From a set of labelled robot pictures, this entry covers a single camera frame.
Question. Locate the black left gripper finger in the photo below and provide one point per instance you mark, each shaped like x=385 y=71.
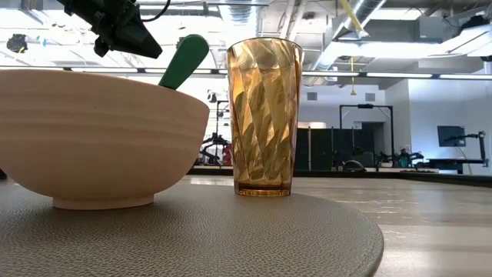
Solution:
x=138 y=42

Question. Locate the terracotta ribbed bowl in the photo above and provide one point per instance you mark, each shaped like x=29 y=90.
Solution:
x=96 y=146

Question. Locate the amber faceted plastic tumbler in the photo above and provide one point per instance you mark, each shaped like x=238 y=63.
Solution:
x=265 y=115

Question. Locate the black background robot arm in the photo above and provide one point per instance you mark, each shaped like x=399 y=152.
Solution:
x=213 y=144

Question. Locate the black ceiling mounted device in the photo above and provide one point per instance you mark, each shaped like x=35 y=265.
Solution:
x=17 y=43

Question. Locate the round grey textured placemat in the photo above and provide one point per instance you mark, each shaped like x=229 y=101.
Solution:
x=192 y=238

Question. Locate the dark partition panels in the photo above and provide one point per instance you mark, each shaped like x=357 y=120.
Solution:
x=323 y=150

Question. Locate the yellow ceiling pipe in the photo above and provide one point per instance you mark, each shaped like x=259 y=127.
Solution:
x=351 y=15

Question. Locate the black background gantry frame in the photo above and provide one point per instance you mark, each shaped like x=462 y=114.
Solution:
x=366 y=106

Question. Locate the wall mounted dark monitor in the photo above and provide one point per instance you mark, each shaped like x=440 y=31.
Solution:
x=451 y=136

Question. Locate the black aluminium table frame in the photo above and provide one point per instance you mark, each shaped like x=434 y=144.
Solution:
x=442 y=178

